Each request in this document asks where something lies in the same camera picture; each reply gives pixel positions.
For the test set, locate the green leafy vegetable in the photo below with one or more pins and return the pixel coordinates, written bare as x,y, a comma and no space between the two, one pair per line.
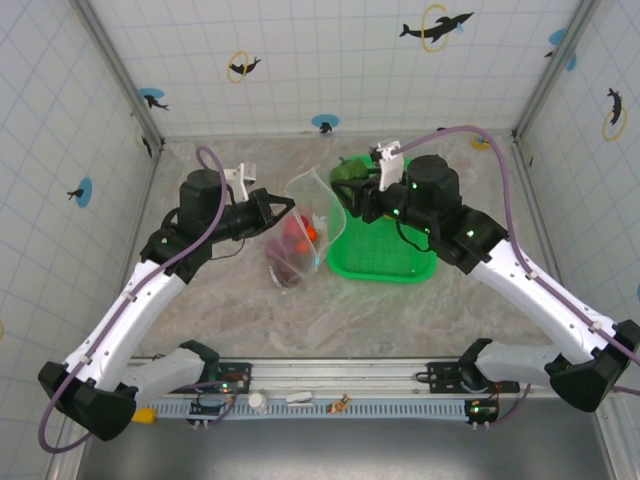
350,170

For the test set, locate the red fruit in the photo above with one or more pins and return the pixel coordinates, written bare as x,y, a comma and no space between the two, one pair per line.
291,229

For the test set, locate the round purple food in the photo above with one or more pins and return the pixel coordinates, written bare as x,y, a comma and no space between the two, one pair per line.
276,250

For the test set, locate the clear zip-top bag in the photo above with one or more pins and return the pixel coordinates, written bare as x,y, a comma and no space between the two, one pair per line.
312,187

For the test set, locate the small red tomato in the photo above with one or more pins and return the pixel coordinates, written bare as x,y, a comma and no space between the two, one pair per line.
311,232

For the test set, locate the dark purple long food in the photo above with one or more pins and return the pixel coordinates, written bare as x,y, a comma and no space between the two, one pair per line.
287,275

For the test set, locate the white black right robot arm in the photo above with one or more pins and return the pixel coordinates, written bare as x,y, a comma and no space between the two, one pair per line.
540,305

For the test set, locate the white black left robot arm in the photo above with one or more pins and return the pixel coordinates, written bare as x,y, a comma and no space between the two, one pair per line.
130,312

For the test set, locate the green plastic basket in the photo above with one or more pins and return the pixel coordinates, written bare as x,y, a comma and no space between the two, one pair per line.
380,250

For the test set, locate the blue circle fish sticker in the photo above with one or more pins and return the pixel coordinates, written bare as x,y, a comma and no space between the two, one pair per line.
325,122
82,192
152,97

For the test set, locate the small yellow sticker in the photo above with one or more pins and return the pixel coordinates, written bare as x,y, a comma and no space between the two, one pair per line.
479,144

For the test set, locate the small white object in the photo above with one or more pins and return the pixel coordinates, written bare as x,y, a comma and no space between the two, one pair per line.
299,398

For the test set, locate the white bottle cap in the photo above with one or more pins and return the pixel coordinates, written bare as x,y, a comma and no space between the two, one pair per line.
258,401

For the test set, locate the small orange toy figure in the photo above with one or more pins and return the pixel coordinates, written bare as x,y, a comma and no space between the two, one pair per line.
339,404

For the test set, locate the small yellow block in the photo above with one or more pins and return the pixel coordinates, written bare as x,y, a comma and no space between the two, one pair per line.
143,415

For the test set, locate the aluminium frame post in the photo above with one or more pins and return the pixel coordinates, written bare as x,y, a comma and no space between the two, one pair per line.
537,100
122,75

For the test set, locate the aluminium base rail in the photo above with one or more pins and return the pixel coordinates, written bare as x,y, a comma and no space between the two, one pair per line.
340,372

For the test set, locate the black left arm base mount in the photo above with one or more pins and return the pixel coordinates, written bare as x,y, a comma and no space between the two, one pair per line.
235,375

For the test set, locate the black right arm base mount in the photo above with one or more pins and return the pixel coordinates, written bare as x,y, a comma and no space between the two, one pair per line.
440,375

